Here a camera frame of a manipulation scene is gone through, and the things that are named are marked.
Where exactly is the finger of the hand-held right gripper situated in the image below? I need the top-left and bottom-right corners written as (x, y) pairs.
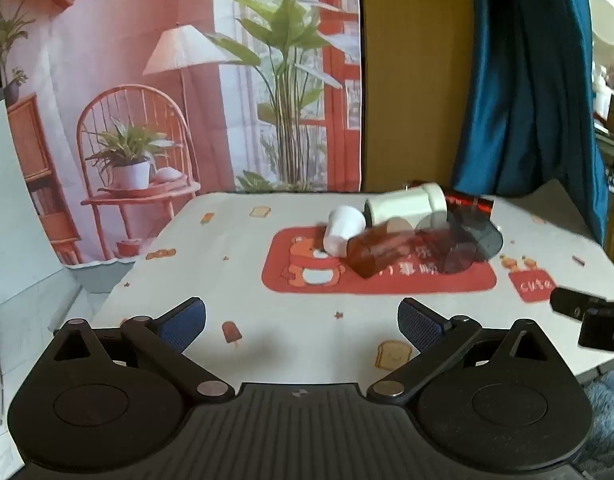
top-left (579, 302), bottom-right (614, 352)
top-left (549, 287), bottom-right (610, 320)

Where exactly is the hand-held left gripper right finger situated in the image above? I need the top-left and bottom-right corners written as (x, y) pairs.
top-left (369, 297), bottom-right (554, 403)

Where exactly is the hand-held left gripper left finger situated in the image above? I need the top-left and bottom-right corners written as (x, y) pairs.
top-left (54, 297), bottom-right (236, 402)

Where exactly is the brown transparent cup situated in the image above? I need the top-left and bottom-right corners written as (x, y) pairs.
top-left (346, 218), bottom-right (424, 279)

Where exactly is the grey transparent cup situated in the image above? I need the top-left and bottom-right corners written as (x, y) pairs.
top-left (412, 210), bottom-right (504, 277)

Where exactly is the small white cup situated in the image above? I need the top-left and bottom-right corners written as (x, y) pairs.
top-left (323, 204), bottom-right (368, 256)

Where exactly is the large white cup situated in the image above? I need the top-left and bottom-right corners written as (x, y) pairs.
top-left (364, 182), bottom-right (448, 224)

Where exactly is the blue fuzzy rug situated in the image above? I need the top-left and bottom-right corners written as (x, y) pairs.
top-left (579, 352), bottom-right (614, 480)

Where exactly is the white printed tablecloth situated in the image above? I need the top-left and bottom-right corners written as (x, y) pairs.
top-left (89, 192), bottom-right (614, 387)

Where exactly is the red bear print mat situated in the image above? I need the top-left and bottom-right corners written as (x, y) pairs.
top-left (261, 225), bottom-right (498, 295)

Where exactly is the red and black packet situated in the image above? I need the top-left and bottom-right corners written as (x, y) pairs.
top-left (446, 192), bottom-right (496, 222)

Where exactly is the white box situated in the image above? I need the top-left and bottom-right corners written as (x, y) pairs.
top-left (0, 91), bottom-right (112, 376)

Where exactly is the pink printed backdrop cloth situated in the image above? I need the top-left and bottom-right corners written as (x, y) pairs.
top-left (0, 0), bottom-right (364, 267)

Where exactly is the blue curtain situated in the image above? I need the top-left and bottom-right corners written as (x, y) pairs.
top-left (451, 0), bottom-right (609, 246)

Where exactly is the yellow cardboard panel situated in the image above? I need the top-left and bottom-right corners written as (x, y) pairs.
top-left (357, 0), bottom-right (475, 193)

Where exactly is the white round lamp shade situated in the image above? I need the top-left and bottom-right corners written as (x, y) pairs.
top-left (588, 0), bottom-right (614, 56)

